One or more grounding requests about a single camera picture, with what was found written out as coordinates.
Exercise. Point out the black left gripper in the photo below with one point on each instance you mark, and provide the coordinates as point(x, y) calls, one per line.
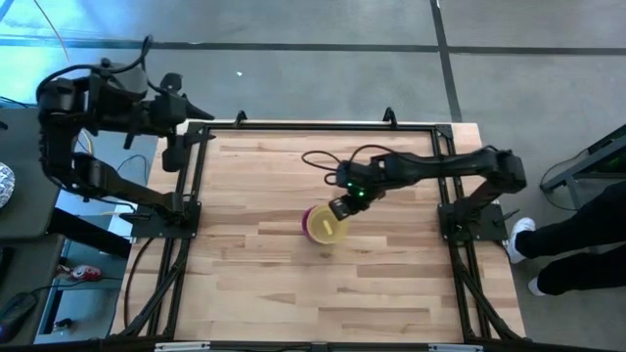
point(168, 112)

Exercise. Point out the red soda can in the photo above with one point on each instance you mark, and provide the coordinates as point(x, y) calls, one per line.
point(87, 273)

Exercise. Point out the person's white shoe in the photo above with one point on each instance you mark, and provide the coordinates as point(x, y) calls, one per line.
point(513, 247)
point(535, 287)

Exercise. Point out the black side desk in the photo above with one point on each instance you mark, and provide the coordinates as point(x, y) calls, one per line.
point(24, 210)

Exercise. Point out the person's leg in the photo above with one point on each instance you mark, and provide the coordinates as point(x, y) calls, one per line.
point(587, 225)
point(587, 274)

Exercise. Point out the black aluminium table frame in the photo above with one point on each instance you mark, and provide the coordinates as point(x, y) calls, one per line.
point(293, 126)

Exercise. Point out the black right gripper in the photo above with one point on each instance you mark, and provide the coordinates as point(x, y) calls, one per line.
point(359, 181)

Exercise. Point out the white metal bracket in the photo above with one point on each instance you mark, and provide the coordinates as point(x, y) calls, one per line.
point(182, 347)
point(456, 348)

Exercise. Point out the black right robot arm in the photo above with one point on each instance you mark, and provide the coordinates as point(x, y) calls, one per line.
point(440, 166)

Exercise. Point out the small black gadget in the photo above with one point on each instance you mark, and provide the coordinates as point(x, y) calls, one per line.
point(63, 324)

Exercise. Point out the purple translucent plastic bowl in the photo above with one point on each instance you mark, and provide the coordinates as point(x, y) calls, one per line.
point(305, 225)

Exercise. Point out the black metal stand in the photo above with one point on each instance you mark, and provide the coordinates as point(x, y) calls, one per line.
point(587, 163)

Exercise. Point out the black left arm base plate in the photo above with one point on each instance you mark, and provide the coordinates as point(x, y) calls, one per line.
point(161, 229)

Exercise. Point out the yellow translucent plastic bowl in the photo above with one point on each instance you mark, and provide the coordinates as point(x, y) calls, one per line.
point(326, 226)

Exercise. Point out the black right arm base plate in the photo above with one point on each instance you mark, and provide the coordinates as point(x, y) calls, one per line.
point(489, 227)

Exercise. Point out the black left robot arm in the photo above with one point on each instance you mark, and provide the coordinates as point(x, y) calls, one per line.
point(112, 100)

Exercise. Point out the dark low side shelf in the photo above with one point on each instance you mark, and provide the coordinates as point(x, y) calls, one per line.
point(29, 264)

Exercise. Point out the black frame hook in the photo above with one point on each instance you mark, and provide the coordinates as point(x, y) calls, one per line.
point(240, 117)
point(389, 116)

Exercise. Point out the black table edge rail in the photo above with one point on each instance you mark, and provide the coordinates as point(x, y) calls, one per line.
point(318, 348)

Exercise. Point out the crumpled silver foil ball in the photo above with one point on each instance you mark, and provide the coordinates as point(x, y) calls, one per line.
point(6, 186)

